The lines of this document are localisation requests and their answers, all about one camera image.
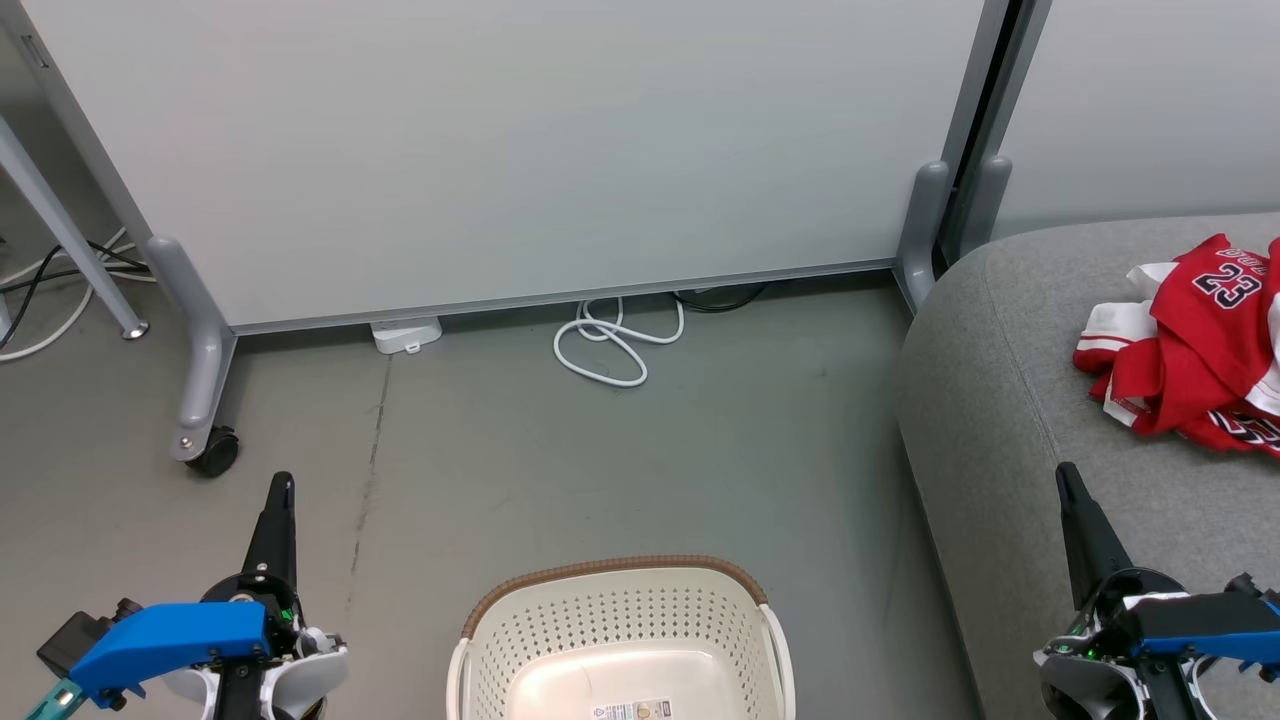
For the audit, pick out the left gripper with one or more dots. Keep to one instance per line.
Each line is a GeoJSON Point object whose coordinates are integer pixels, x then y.
{"type": "Point", "coordinates": [250, 588]}

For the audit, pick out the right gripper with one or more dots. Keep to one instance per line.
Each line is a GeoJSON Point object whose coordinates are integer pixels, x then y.
{"type": "Point", "coordinates": [1105, 610]}

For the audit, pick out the red basketball jersey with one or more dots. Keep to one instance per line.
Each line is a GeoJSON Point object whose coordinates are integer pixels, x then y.
{"type": "Point", "coordinates": [1190, 330]}

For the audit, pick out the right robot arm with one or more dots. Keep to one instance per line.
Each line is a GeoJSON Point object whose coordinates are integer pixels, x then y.
{"type": "Point", "coordinates": [1075, 690]}

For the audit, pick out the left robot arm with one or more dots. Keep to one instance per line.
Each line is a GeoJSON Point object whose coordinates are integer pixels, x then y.
{"type": "Point", "coordinates": [305, 675]}

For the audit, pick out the cream perforated laundry basket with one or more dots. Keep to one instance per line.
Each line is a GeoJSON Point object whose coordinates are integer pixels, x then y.
{"type": "Point", "coordinates": [620, 620]}

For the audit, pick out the grey fabric sofa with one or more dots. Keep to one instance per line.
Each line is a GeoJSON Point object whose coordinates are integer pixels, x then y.
{"type": "Point", "coordinates": [1000, 420]}

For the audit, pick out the grey partition foot with caster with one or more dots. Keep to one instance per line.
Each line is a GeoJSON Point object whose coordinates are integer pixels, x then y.
{"type": "Point", "coordinates": [205, 370]}

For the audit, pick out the red white sports garment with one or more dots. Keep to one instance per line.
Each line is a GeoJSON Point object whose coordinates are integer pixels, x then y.
{"type": "Point", "coordinates": [1245, 432]}

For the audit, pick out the white power strip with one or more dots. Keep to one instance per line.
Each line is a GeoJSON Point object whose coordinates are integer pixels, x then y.
{"type": "Point", "coordinates": [405, 333]}

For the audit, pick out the grey metal table leg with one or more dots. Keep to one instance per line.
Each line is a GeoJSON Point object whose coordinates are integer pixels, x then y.
{"type": "Point", "coordinates": [60, 220]}

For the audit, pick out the white barcode sticker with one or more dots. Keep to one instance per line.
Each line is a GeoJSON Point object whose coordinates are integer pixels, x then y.
{"type": "Point", "coordinates": [630, 711]}

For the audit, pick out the white partition panel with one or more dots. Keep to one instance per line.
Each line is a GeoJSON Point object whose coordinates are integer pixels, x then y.
{"type": "Point", "coordinates": [1150, 110]}
{"type": "Point", "coordinates": [500, 150]}

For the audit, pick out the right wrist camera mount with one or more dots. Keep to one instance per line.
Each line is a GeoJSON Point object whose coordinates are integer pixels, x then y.
{"type": "Point", "coordinates": [1200, 620]}

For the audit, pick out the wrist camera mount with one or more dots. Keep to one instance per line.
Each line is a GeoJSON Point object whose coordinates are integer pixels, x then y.
{"type": "Point", "coordinates": [160, 640]}
{"type": "Point", "coordinates": [1200, 620]}

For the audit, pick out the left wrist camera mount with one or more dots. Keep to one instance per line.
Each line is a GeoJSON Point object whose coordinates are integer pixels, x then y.
{"type": "Point", "coordinates": [160, 640]}

